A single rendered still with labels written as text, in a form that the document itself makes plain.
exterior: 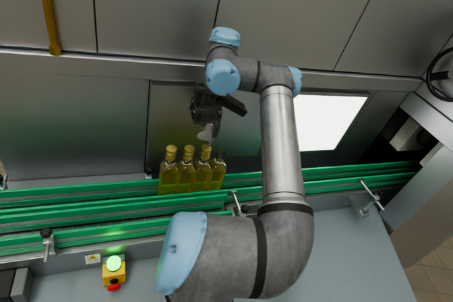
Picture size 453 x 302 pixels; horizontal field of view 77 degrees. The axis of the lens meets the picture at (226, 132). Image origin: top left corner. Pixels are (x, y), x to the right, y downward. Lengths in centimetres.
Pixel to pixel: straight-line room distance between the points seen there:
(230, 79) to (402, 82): 95
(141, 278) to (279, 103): 80
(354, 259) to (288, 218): 100
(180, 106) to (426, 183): 110
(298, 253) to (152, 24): 68
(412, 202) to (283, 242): 118
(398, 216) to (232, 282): 129
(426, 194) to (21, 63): 156
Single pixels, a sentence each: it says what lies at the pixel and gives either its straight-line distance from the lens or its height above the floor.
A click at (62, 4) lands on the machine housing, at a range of 86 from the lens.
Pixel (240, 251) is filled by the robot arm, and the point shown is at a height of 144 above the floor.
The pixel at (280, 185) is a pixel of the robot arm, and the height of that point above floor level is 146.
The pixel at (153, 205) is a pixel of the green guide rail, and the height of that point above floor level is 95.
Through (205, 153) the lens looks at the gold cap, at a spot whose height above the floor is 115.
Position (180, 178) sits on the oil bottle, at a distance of 100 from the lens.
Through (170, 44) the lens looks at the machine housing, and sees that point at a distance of 89.
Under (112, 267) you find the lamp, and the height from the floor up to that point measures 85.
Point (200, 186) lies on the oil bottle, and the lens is 106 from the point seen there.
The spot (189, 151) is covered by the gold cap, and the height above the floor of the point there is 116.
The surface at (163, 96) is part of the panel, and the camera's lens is 94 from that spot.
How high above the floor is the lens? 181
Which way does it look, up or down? 39 degrees down
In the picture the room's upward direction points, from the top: 16 degrees clockwise
